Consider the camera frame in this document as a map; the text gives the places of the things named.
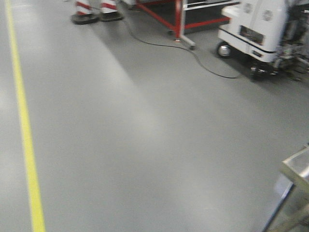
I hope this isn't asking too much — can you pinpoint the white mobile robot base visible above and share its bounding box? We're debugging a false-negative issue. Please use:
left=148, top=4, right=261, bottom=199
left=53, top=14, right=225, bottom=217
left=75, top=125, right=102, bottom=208
left=216, top=0, right=309, bottom=80

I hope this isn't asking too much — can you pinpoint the right red white traffic cone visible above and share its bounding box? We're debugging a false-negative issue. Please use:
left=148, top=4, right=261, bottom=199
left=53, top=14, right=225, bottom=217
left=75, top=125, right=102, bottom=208
left=99, top=0, right=124, bottom=22

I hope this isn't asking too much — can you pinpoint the red white traffic cone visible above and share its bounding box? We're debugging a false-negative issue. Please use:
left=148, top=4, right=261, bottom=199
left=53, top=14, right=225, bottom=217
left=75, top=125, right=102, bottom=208
left=99, top=0, right=124, bottom=22
left=70, top=0, right=99, bottom=25

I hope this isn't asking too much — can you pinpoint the left red white traffic cone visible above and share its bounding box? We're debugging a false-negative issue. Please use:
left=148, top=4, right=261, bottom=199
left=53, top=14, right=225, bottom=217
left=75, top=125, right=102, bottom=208
left=70, top=0, right=99, bottom=25

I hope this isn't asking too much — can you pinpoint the red metal cart frame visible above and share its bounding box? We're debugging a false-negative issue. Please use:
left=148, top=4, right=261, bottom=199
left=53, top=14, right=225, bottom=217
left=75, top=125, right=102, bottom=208
left=136, top=0, right=240, bottom=50

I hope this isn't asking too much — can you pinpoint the black floor cable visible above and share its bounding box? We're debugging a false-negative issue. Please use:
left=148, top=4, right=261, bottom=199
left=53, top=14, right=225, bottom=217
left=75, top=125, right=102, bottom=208
left=115, top=0, right=241, bottom=79

